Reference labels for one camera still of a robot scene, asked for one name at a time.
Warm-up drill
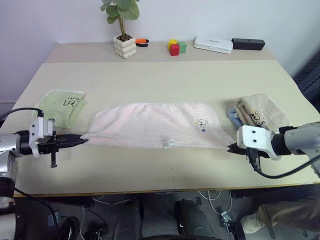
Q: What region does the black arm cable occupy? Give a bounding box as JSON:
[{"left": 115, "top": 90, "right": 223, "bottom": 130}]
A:
[
  {"left": 245, "top": 147, "right": 316, "bottom": 180},
  {"left": 0, "top": 107, "right": 45, "bottom": 121}
]

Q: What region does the white floor cable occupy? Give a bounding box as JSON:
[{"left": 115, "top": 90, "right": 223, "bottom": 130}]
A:
[{"left": 198, "top": 189, "right": 234, "bottom": 216}]

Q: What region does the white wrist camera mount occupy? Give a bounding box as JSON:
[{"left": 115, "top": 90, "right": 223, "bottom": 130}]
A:
[
  {"left": 236, "top": 124, "right": 279, "bottom": 161},
  {"left": 28, "top": 116, "right": 57, "bottom": 158}
]

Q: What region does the pink towel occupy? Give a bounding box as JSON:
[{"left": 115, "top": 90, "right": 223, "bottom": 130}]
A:
[{"left": 81, "top": 101, "right": 236, "bottom": 153}]

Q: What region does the folded blue towel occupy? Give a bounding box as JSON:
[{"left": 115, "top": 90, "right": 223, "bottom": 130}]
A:
[{"left": 227, "top": 107, "right": 244, "bottom": 130}]

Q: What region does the black rectangular box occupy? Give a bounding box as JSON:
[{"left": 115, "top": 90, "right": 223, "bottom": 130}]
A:
[{"left": 231, "top": 38, "right": 266, "bottom": 52}]

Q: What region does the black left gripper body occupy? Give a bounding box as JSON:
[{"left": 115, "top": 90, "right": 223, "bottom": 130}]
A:
[{"left": 37, "top": 119, "right": 60, "bottom": 169}]

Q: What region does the dark rounded shape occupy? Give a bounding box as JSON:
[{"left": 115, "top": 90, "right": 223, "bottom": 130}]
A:
[{"left": 174, "top": 198, "right": 216, "bottom": 238}]

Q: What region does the olive trouser leg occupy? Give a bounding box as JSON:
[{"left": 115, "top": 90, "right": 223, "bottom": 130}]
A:
[{"left": 254, "top": 196, "right": 320, "bottom": 230}]

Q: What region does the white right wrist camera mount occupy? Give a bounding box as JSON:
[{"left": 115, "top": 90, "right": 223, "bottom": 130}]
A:
[{"left": 236, "top": 124, "right": 279, "bottom": 161}]

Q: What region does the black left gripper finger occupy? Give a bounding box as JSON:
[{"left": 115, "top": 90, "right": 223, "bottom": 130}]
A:
[
  {"left": 56, "top": 140, "right": 89, "bottom": 149},
  {"left": 56, "top": 134, "right": 89, "bottom": 142}
]

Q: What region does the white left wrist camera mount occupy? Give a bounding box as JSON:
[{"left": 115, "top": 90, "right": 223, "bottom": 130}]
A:
[{"left": 28, "top": 116, "right": 57, "bottom": 158}]

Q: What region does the red block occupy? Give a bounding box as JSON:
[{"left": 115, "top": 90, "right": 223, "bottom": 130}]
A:
[{"left": 170, "top": 43, "right": 181, "bottom": 57}]

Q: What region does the white shoe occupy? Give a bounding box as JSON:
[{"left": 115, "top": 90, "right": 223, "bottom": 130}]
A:
[{"left": 239, "top": 211, "right": 267, "bottom": 235}]

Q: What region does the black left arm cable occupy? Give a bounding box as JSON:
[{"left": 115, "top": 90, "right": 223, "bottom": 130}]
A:
[{"left": 0, "top": 107, "right": 45, "bottom": 121}]

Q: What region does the green leafy plant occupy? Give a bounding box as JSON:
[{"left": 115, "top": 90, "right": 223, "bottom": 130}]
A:
[{"left": 100, "top": 0, "right": 141, "bottom": 41}]

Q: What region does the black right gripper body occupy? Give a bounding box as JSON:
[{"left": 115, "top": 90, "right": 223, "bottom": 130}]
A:
[{"left": 235, "top": 145, "right": 270, "bottom": 160}]

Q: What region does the white bubble plant pot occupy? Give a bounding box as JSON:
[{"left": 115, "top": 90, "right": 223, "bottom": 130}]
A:
[{"left": 113, "top": 34, "right": 138, "bottom": 60}]

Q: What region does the black wheel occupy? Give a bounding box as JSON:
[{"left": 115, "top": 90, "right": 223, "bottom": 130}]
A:
[{"left": 58, "top": 216, "right": 81, "bottom": 240}]

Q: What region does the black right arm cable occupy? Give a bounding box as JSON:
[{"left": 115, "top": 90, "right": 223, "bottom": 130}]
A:
[{"left": 245, "top": 147, "right": 316, "bottom": 180}]

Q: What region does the folded green towel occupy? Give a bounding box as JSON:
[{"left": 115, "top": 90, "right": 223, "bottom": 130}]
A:
[{"left": 31, "top": 89, "right": 88, "bottom": 130}]

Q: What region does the folded beige towel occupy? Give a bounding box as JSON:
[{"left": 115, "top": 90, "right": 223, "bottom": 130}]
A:
[{"left": 235, "top": 93, "right": 291, "bottom": 133}]

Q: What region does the small metal clamp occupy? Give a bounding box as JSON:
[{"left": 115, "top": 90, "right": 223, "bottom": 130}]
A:
[{"left": 220, "top": 211, "right": 234, "bottom": 227}]

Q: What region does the white flat box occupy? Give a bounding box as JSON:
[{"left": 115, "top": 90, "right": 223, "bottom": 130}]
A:
[{"left": 192, "top": 36, "right": 234, "bottom": 55}]

